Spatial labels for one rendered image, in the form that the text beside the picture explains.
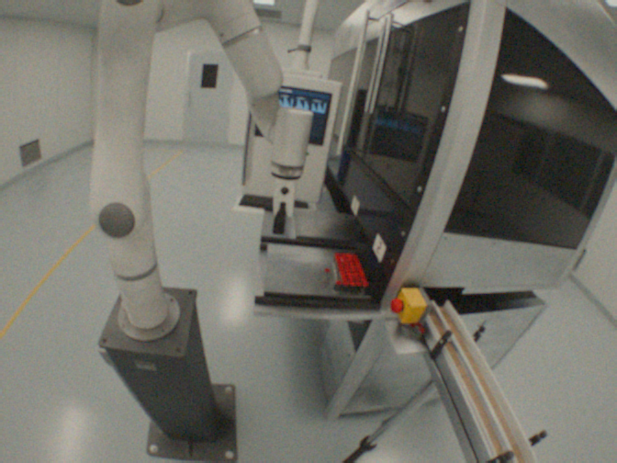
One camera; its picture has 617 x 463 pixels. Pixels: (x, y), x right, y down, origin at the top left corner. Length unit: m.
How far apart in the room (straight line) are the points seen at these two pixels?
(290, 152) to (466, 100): 0.42
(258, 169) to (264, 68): 1.12
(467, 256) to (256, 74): 0.73
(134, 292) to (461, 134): 0.84
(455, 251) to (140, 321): 0.88
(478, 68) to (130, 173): 0.74
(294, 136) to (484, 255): 0.66
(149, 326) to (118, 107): 0.54
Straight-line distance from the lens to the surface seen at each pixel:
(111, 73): 0.53
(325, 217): 1.35
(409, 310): 0.73
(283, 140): 0.62
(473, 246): 0.84
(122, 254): 0.64
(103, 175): 0.53
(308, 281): 0.91
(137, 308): 0.73
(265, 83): 0.56
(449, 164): 0.66
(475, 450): 0.76
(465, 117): 0.65
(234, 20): 0.55
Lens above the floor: 1.46
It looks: 29 degrees down
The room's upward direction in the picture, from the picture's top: 11 degrees clockwise
